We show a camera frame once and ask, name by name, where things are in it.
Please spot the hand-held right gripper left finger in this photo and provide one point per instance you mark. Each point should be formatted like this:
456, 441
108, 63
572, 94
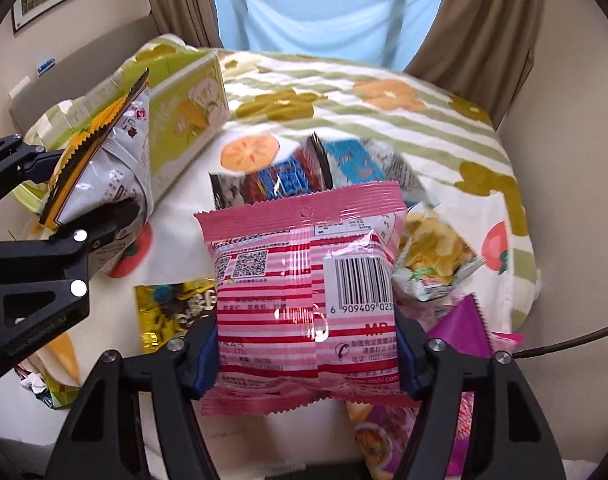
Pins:
203, 360

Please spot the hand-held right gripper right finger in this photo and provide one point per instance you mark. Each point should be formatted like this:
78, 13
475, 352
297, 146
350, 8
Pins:
409, 360

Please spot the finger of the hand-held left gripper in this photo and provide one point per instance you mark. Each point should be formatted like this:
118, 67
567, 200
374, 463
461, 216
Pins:
33, 270
13, 160

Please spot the silver orange snack packet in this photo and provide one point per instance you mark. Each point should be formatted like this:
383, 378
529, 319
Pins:
108, 175

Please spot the pink striped snack packet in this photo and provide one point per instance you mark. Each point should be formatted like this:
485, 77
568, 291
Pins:
294, 285

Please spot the potato chip packet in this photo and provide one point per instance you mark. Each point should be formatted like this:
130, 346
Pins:
434, 245

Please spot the blue snack packet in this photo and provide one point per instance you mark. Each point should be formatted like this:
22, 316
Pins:
354, 165

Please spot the purple snack packet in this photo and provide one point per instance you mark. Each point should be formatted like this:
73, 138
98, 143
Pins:
459, 330

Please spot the gold black snack packet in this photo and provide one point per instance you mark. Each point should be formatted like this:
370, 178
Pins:
173, 310

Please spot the crumpled colourful snack packet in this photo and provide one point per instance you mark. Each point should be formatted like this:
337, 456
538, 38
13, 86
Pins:
53, 395

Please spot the yellow-green carton box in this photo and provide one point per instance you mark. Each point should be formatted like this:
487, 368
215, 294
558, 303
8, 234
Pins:
183, 110

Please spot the dark red snack packet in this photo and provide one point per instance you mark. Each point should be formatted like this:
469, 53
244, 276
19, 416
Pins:
279, 180

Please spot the fruit and flower printed blanket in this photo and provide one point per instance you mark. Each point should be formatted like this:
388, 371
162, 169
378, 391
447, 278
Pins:
364, 125

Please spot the blue sheer curtain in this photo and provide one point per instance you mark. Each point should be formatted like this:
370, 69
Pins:
309, 10

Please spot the white wall socket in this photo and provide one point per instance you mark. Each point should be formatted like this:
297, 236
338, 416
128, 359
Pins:
19, 89

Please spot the small blue wall device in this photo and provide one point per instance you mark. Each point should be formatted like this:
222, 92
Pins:
44, 66

